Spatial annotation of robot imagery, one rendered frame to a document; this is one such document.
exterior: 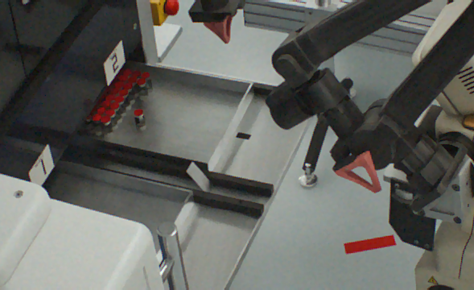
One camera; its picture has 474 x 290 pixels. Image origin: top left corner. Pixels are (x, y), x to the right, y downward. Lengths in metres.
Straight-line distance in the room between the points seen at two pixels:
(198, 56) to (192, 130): 1.64
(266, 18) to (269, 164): 1.13
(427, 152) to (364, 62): 2.16
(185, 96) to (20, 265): 1.26
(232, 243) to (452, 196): 0.52
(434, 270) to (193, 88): 0.71
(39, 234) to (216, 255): 0.88
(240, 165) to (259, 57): 1.71
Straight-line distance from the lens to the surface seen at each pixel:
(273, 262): 3.16
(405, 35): 3.12
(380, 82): 3.75
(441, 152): 1.70
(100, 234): 1.17
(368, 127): 1.66
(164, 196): 2.14
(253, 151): 2.22
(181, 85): 2.39
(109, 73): 2.25
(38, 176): 2.05
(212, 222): 2.08
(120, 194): 2.17
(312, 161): 3.34
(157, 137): 2.27
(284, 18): 3.24
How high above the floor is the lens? 2.40
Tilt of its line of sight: 43 degrees down
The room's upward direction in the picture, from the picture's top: 7 degrees counter-clockwise
